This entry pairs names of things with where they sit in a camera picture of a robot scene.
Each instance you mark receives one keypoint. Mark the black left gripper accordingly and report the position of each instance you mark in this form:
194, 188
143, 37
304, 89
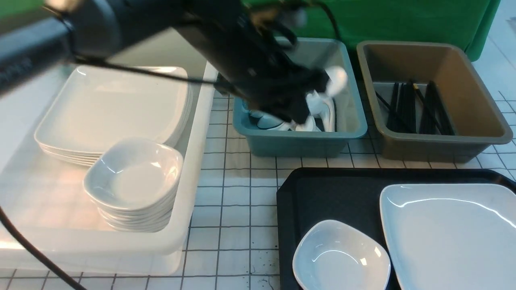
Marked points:
239, 42

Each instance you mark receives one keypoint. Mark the white ceramic soup spoon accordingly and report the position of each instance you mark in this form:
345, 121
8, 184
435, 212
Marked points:
337, 82

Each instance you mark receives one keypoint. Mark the white small bowl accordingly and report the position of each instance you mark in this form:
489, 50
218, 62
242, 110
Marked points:
334, 256

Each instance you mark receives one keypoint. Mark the white square rice plate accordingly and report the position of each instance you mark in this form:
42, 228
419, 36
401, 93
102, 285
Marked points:
450, 236

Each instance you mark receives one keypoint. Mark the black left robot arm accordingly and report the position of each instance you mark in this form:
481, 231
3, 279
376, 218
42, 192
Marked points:
87, 32

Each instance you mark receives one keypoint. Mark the blue plastic bin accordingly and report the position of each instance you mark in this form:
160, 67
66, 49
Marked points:
350, 116

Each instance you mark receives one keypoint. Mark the white spoon in bin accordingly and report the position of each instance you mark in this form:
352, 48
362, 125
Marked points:
324, 109

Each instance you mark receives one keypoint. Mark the black serving tray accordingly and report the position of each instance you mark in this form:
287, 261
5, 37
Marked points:
351, 196

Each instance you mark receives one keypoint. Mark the stack of white square plates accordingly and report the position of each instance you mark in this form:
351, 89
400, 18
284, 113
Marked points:
98, 107

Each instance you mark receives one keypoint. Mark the black chopsticks in bin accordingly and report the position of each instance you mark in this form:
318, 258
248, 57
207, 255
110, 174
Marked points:
414, 108

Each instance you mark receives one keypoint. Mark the stack of white bowls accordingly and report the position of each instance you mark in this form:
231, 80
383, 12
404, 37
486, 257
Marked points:
134, 185

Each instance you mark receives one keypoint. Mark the green backdrop cloth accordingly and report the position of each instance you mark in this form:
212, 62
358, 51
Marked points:
462, 23

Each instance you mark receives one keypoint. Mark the brown plastic bin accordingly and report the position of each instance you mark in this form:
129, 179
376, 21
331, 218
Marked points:
476, 117

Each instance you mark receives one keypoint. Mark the large white plastic tub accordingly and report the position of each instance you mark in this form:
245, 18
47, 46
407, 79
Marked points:
45, 200

